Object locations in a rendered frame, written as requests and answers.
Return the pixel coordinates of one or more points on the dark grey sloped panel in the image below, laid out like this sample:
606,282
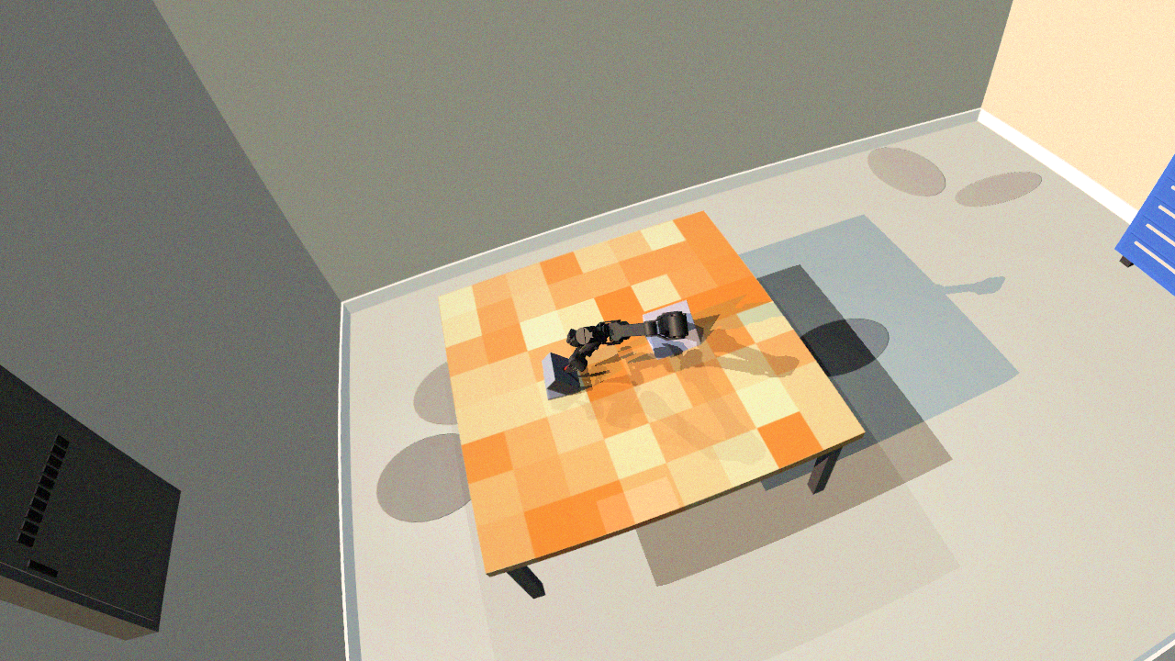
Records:
557,382

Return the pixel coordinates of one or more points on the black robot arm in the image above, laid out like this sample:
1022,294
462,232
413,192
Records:
671,324

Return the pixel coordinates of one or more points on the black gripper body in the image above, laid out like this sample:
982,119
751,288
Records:
578,360

